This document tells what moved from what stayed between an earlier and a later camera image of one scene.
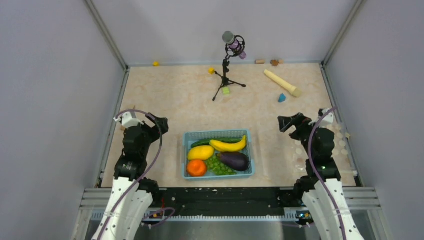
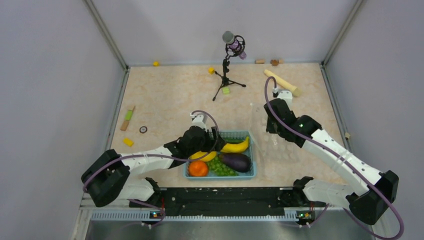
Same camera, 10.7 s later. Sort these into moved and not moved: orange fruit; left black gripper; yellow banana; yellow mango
Moved: left black gripper
Not moved: yellow mango; orange fruit; yellow banana
